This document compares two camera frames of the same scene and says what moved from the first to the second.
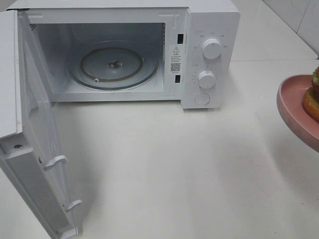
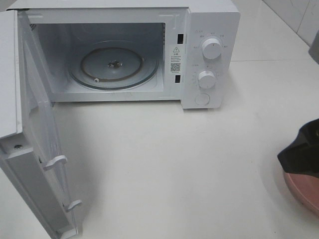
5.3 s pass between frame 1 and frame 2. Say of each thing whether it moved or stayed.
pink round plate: moved
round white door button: stayed
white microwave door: stayed
